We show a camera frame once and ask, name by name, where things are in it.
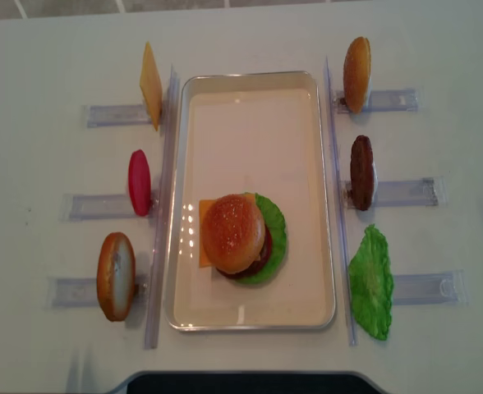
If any sesame top bun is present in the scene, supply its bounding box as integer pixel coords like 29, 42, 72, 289
201, 193, 265, 274

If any green lettuce leaf in tray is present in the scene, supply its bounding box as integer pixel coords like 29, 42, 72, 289
237, 193, 288, 285

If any orange cheese slice in tray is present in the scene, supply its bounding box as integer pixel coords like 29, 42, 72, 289
199, 199, 215, 268

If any brown meat patty in tray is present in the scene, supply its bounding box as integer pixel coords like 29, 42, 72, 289
217, 245, 269, 280

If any upright red tomato slice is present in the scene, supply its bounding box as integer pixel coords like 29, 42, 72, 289
127, 149, 152, 217

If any upright brown meat patty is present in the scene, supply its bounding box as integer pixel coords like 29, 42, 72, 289
350, 135, 376, 211

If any upright cheese slice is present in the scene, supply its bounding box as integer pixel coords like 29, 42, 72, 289
140, 42, 163, 131

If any upright green lettuce leaf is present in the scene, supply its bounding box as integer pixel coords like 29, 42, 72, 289
348, 224, 394, 341

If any clear cheese holder strip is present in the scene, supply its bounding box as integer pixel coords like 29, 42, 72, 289
82, 104, 151, 128

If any clear tomato holder strip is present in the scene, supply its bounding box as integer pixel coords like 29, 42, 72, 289
59, 194, 138, 222

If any clear lettuce holder strip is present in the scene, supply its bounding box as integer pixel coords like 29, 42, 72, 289
393, 270, 469, 305

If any white rectangular tray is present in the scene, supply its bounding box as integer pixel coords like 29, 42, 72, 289
163, 71, 336, 332

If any upright bun half on left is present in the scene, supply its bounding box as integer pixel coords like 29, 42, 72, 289
96, 232, 136, 322

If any clear right bun holder strip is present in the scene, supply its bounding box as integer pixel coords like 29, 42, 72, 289
329, 88, 422, 114

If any clear bun holder strip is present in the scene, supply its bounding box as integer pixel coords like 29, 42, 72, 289
46, 275, 149, 309
329, 88, 422, 114

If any upright bun on right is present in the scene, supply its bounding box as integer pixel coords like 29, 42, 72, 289
343, 36, 371, 113

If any clear patty holder strip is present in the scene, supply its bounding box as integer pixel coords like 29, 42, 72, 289
342, 176, 448, 208

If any clear left bun holder strip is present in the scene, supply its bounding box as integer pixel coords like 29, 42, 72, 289
46, 275, 149, 309

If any dark base at bottom edge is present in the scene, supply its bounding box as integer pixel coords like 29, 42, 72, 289
112, 371, 385, 393

